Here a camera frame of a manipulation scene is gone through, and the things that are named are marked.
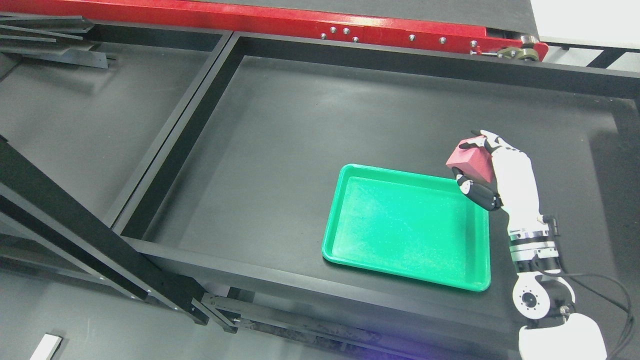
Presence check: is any pink block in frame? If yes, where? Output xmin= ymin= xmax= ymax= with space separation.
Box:
xmin=445 ymin=136 xmax=495 ymax=183

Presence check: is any black metal shelf right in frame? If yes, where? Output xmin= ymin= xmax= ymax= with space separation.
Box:
xmin=114 ymin=33 xmax=639 ymax=359

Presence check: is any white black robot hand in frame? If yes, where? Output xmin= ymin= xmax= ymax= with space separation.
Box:
xmin=452 ymin=129 xmax=550 ymax=240

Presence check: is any red conveyor frame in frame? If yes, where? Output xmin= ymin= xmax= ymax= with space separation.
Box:
xmin=1 ymin=0 xmax=549 ymax=60

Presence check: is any black metal shelf left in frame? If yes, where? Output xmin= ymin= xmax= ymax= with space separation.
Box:
xmin=1 ymin=20 xmax=236 ymax=333

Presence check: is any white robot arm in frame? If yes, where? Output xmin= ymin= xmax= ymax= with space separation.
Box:
xmin=509 ymin=214 xmax=635 ymax=360

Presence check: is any black metal shelf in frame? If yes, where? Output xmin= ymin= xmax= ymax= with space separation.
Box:
xmin=114 ymin=33 xmax=639 ymax=359
xmin=1 ymin=20 xmax=236 ymax=333

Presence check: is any green tray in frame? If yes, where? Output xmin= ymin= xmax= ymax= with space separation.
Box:
xmin=321 ymin=164 xmax=491 ymax=292

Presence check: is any white table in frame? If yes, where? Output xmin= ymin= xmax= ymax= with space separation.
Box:
xmin=29 ymin=333 xmax=64 ymax=360

